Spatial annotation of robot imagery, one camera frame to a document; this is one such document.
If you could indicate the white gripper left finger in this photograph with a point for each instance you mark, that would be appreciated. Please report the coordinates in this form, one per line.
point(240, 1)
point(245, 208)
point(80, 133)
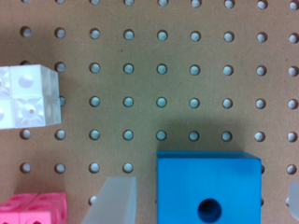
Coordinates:
point(115, 203)

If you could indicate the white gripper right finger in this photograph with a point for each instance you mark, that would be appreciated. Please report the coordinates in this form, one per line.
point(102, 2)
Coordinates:
point(294, 199)

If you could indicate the large blue block with hole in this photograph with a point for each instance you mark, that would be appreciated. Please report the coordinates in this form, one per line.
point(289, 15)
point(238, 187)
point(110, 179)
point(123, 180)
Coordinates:
point(196, 187)

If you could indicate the pink cube block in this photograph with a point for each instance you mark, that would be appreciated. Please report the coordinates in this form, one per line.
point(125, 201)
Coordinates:
point(34, 208)

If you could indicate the white cube block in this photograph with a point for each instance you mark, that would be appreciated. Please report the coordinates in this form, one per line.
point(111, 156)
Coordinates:
point(29, 97)

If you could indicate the brown pegboard sheet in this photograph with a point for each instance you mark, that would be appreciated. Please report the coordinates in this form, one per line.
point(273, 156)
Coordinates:
point(142, 78)

